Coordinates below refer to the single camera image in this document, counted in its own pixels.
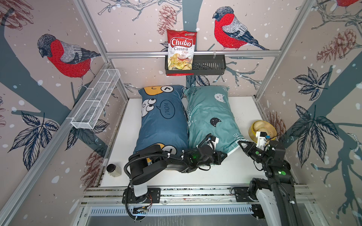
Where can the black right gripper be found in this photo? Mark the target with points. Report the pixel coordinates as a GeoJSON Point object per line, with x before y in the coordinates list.
{"type": "Point", "coordinates": [250, 147]}

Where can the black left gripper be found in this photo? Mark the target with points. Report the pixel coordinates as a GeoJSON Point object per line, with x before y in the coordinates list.
{"type": "Point", "coordinates": [218, 154]}

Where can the teal cat pillow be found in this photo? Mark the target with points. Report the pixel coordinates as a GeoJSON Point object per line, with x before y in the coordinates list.
{"type": "Point", "coordinates": [209, 112]}

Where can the blue cartoon pillow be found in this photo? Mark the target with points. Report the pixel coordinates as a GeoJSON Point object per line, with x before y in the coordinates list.
{"type": "Point", "coordinates": [163, 119]}

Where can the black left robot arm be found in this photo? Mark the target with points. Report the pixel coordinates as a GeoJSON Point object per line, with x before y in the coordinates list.
{"type": "Point", "coordinates": [147, 163]}

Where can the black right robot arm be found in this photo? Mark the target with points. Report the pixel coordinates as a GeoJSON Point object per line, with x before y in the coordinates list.
{"type": "Point", "coordinates": [279, 179]}

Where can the yellow bowl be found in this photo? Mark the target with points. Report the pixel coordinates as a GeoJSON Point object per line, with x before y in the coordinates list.
{"type": "Point", "coordinates": [261, 126]}

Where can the small jar black lid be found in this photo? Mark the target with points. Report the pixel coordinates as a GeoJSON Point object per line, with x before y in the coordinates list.
{"type": "Point", "coordinates": [114, 170]}

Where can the red Chuba chips bag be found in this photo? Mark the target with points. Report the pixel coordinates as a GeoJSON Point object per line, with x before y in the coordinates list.
{"type": "Point", "coordinates": [181, 48]}

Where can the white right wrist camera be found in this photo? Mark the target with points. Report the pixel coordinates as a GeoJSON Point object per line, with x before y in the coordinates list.
{"type": "Point", "coordinates": [262, 139]}

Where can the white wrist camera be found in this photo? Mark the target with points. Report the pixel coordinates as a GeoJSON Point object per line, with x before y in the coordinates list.
{"type": "Point", "coordinates": [262, 139]}
{"type": "Point", "coordinates": [213, 141]}

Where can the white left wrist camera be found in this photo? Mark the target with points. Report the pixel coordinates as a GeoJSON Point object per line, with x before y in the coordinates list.
{"type": "Point", "coordinates": [213, 141]}

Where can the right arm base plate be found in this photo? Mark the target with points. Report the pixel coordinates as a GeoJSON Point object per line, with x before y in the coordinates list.
{"type": "Point", "coordinates": [241, 194]}

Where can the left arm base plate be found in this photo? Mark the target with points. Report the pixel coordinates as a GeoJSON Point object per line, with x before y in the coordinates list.
{"type": "Point", "coordinates": [152, 196]}

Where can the black wall basket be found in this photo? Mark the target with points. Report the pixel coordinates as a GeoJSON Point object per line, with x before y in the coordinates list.
{"type": "Point", "coordinates": [202, 65]}

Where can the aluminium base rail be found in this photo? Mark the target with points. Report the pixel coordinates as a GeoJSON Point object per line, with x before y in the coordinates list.
{"type": "Point", "coordinates": [175, 200]}

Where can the white wire basket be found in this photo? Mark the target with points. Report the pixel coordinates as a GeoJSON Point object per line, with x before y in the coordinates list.
{"type": "Point", "coordinates": [92, 108]}

